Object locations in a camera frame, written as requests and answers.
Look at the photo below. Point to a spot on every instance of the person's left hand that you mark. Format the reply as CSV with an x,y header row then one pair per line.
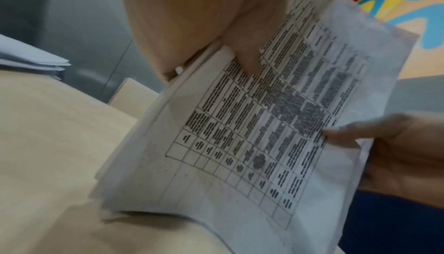
x,y
190,8

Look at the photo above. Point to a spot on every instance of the person's right hand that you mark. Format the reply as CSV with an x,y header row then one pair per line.
x,y
406,159

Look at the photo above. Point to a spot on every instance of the stack of printed paper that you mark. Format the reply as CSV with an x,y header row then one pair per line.
x,y
27,58
208,165

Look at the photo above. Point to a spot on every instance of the beige cushioned chair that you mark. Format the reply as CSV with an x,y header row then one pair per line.
x,y
135,93

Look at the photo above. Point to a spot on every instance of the colourful wall mural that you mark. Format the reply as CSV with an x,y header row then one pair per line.
x,y
409,14

